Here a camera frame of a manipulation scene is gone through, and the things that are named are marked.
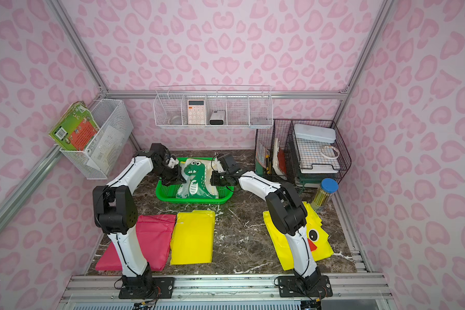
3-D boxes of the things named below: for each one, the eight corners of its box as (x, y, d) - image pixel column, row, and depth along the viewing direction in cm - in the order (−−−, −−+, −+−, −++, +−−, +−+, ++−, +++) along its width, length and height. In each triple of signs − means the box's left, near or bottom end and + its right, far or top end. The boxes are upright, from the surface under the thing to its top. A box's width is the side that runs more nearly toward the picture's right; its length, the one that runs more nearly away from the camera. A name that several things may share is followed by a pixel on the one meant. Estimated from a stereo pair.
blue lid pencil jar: (308, 210, 96) (320, 188, 80) (312, 199, 99) (324, 176, 84) (321, 215, 94) (336, 194, 78) (324, 204, 97) (339, 181, 82)
